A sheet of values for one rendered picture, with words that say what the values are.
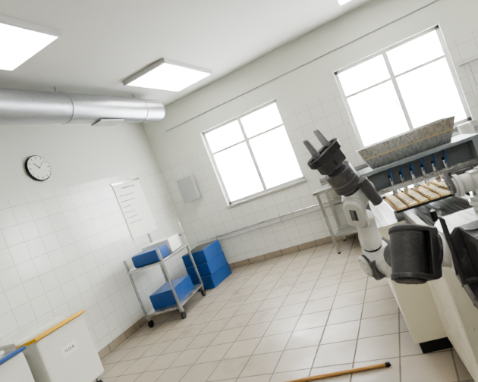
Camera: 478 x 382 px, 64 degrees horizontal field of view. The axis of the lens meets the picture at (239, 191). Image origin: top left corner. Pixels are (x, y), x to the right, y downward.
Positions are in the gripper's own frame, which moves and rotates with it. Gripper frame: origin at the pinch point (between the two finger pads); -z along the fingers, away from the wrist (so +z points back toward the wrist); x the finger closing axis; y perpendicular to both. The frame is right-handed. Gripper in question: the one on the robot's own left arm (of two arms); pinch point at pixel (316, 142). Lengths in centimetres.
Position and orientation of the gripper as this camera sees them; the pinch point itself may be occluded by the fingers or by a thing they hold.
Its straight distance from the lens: 118.2
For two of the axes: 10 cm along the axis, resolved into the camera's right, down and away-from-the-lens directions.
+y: 3.3, 0.4, -9.4
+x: 7.0, -6.8, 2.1
